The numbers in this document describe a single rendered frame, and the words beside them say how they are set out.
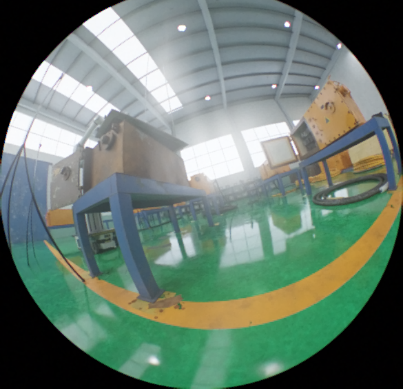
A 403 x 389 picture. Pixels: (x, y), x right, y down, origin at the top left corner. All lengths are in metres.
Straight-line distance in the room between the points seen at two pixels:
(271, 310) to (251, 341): 0.13
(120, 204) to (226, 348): 0.64
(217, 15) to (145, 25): 3.72
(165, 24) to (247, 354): 9.03
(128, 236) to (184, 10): 8.83
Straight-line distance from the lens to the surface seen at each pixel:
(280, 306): 0.51
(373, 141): 4.95
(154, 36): 8.72
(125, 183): 0.63
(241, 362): 0.42
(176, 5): 8.66
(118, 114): 1.30
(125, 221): 0.57
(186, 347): 0.47
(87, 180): 1.38
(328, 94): 1.81
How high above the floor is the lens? 0.41
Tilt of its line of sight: 8 degrees up
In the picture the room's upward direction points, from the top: 14 degrees counter-clockwise
